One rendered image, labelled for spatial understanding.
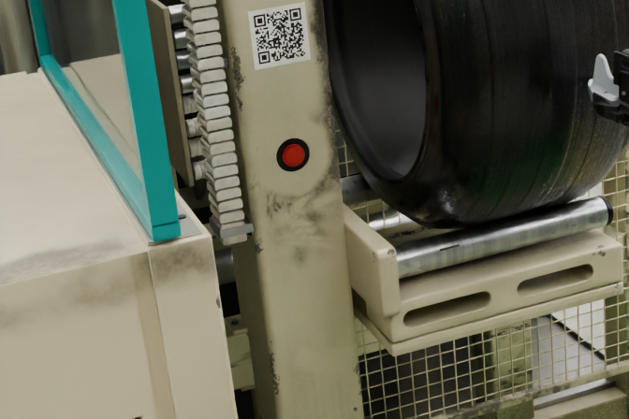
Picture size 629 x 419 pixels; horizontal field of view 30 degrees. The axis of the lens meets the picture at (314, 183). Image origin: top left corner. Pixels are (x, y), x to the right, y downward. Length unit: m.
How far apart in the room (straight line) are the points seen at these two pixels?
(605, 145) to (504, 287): 0.24
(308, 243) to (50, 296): 0.85
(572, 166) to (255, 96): 0.41
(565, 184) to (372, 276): 0.28
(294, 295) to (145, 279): 0.84
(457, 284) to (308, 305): 0.21
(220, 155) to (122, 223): 0.70
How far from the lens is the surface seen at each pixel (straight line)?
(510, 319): 1.64
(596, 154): 1.55
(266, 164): 1.52
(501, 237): 1.61
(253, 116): 1.50
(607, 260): 1.69
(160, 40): 1.91
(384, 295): 1.52
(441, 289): 1.58
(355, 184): 1.82
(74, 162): 0.96
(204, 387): 0.82
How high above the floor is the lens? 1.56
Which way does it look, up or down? 21 degrees down
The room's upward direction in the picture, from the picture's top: 6 degrees counter-clockwise
